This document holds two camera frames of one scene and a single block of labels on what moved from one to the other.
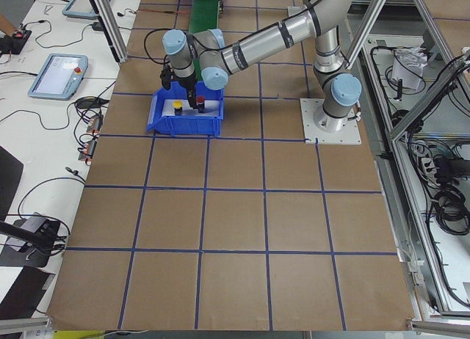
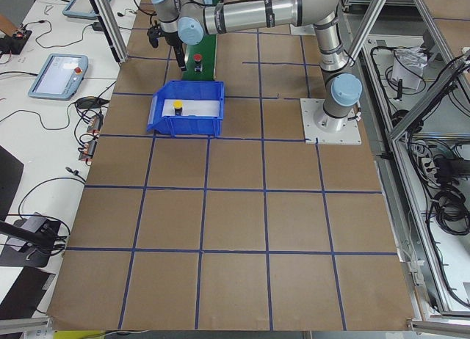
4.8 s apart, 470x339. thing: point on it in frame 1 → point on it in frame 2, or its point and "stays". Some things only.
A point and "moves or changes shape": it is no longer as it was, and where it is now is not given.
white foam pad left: (211, 108) stays
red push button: (200, 103) moves or changes shape
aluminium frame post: (109, 20) stays
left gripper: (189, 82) → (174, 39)
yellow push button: (178, 106) stays
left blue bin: (185, 125) stays
